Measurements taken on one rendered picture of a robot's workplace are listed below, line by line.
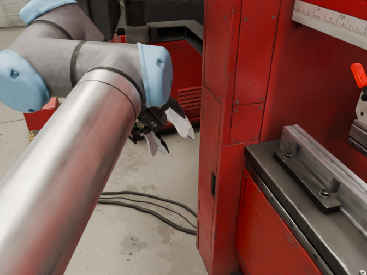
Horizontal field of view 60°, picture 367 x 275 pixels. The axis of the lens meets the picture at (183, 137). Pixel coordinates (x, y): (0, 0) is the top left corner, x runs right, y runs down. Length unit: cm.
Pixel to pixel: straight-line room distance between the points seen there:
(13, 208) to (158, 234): 185
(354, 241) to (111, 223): 153
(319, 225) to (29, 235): 88
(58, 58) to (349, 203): 87
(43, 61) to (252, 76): 83
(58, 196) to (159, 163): 236
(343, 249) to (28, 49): 86
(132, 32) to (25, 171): 131
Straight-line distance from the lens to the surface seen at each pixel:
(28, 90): 42
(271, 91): 120
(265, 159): 121
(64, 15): 51
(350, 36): 94
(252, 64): 112
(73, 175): 26
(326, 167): 108
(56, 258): 24
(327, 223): 103
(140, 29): 153
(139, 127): 57
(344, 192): 105
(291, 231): 113
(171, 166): 256
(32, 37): 46
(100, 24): 114
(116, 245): 205
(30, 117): 185
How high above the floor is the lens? 158
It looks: 33 degrees down
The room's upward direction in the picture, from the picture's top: straight up
